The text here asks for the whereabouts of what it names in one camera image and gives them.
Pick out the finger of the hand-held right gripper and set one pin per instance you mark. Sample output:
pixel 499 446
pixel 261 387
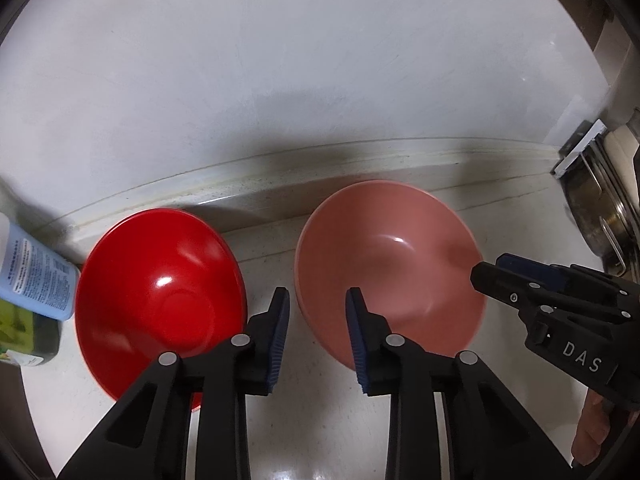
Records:
pixel 500 280
pixel 525 266

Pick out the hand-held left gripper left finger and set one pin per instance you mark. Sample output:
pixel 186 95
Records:
pixel 278 340

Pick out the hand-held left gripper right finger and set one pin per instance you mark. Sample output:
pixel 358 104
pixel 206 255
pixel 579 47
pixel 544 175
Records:
pixel 358 340

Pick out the pink bowl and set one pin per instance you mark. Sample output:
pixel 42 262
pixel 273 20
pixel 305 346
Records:
pixel 395 260

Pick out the red bowl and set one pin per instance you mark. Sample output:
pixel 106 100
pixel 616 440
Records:
pixel 160 285

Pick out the person's right hand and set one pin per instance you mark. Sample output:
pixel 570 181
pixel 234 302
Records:
pixel 592 430

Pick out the large steel pot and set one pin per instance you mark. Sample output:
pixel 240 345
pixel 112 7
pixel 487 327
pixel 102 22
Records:
pixel 592 210

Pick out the grey corner shelf rack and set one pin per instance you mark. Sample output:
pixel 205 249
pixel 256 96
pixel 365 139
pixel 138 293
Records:
pixel 580 147

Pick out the blue label plastic bottle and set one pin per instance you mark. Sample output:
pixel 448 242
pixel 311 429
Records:
pixel 35 275

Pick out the green label dark bottle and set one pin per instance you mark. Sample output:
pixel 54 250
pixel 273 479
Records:
pixel 25 332

